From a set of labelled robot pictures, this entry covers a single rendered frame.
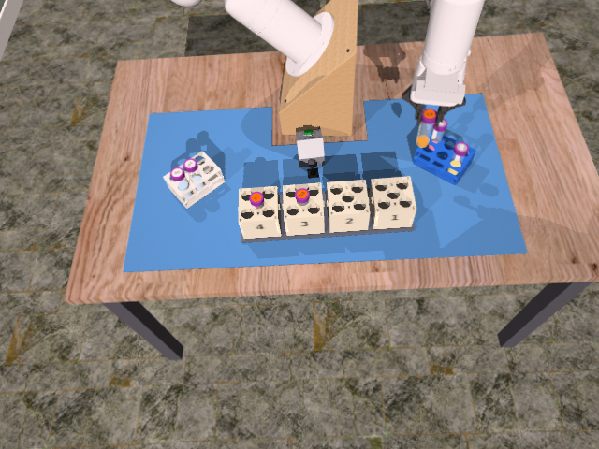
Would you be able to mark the cream tube rack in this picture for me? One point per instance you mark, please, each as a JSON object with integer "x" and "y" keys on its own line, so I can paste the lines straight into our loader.
{"x": 212, "y": 180}

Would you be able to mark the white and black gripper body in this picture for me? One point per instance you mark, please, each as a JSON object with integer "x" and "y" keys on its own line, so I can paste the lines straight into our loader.
{"x": 420, "y": 74}

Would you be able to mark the blue tube rack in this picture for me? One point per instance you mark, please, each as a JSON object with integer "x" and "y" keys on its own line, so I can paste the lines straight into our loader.
{"x": 444, "y": 153}

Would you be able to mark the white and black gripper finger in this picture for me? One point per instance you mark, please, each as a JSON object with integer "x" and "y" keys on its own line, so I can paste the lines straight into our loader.
{"x": 416, "y": 106}
{"x": 442, "y": 110}

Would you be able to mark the beige bucket adapter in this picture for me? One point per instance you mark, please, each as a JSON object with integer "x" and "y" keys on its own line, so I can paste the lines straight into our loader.
{"x": 393, "y": 203}
{"x": 303, "y": 220}
{"x": 348, "y": 206}
{"x": 260, "y": 223}

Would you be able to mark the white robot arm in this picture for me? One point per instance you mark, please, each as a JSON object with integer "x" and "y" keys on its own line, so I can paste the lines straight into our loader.
{"x": 293, "y": 32}

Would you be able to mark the blue bench mat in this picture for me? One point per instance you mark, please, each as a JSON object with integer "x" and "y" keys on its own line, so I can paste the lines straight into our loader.
{"x": 472, "y": 218}

